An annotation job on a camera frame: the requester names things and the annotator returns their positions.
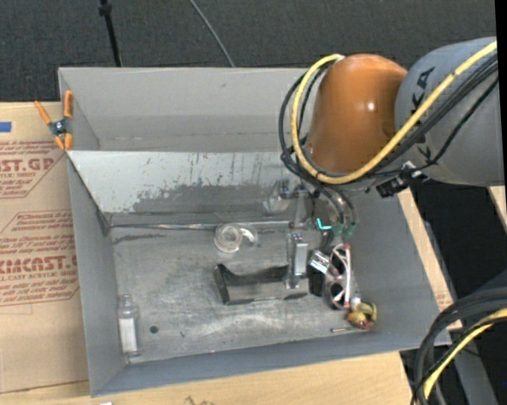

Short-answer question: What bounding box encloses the black cylinder on white bracket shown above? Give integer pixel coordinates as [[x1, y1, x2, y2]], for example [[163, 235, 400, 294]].
[[374, 160, 427, 198]]

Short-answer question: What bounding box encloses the brown cardboard board, red print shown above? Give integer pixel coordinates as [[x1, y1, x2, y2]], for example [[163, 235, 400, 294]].
[[0, 96, 91, 395]]

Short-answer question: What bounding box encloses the clear plastic bottle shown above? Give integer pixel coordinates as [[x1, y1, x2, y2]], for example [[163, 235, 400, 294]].
[[115, 292, 144, 359]]

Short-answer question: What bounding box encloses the yellow toy duck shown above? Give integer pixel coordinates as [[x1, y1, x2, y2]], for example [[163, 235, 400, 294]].
[[343, 295, 380, 332]]

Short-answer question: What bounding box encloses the clear glass cup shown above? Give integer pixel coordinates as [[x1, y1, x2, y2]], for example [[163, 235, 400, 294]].
[[212, 220, 260, 256]]

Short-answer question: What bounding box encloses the grey metal bin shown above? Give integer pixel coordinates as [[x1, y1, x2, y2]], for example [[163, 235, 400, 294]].
[[56, 44, 456, 399]]

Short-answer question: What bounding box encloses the small black box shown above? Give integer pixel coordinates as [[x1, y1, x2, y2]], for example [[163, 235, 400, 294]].
[[305, 259, 328, 298]]

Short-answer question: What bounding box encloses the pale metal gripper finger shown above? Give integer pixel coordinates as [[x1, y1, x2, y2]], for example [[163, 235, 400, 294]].
[[282, 231, 313, 291], [307, 249, 333, 277]]

